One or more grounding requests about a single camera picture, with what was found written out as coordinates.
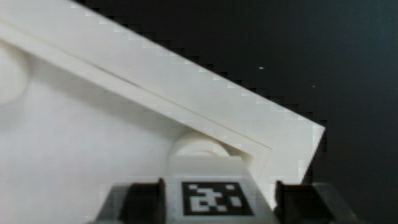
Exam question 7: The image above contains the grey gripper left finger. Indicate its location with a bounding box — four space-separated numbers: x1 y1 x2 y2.
95 179 168 224

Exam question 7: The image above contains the white leg with tag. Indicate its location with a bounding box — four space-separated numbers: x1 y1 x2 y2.
164 132 279 224

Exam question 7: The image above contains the white L-shaped obstacle wall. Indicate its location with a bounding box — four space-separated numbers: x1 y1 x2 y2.
0 0 326 198

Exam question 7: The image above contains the white square table top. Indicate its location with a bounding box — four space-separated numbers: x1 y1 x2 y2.
0 41 201 224

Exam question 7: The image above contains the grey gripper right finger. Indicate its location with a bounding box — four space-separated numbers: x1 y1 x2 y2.
274 182 363 224

